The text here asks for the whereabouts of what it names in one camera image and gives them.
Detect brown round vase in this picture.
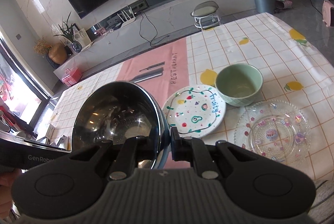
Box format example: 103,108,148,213
48,43,68,65

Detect clear glass patterned plate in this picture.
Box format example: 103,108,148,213
234,100,311,166

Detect pink restaurant placemat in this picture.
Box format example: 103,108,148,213
116,38,189,169

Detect white stool grey cushion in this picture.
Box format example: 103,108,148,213
190,0,221,31

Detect person left hand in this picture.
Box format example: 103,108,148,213
0,169,22,219

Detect white fruity painted plate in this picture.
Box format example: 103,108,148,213
162,84,226,138

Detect white wifi router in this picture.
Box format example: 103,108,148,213
117,6,136,27

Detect pink storage box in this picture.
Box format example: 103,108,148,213
61,67,82,87

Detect green ceramic bowl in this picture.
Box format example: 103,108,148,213
215,63,264,107

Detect blue steel bowl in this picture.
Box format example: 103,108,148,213
71,81,170,169

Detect dried yellow flowers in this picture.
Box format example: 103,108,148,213
33,37,52,55

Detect blue vase green plant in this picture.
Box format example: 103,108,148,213
54,13,82,53

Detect pink small heater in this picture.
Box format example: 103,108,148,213
322,0,334,27

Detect striped grey clothing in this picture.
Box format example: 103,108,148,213
309,180,334,224

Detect black power cable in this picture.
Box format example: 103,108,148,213
138,10,171,47

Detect grey phone stand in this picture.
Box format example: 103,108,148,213
46,124,69,150

